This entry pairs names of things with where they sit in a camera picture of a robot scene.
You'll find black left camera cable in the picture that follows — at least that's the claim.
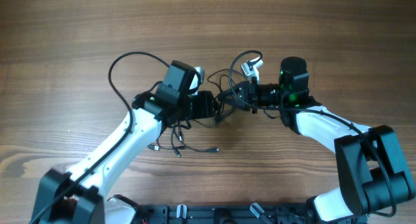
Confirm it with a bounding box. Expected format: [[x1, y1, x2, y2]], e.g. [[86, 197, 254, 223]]
[[29, 51, 172, 224]]

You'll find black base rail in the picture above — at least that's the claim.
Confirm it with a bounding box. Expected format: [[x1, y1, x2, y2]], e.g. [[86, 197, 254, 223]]
[[137, 203, 317, 224]]

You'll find black usb cable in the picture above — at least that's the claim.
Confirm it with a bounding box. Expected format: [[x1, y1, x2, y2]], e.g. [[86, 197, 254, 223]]
[[148, 68, 244, 158]]

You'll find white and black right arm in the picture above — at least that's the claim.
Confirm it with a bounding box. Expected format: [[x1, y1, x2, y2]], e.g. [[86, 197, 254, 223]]
[[219, 56, 415, 223]]

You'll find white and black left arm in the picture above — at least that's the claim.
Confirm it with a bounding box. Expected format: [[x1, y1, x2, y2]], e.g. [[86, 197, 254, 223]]
[[31, 61, 213, 223]]

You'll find black right camera cable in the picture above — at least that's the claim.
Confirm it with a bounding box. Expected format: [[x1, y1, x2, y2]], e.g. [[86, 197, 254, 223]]
[[228, 50, 398, 218]]

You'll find black camera cable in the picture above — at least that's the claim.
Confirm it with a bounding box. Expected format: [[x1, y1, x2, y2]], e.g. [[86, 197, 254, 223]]
[[29, 51, 172, 224], [228, 50, 398, 218]]

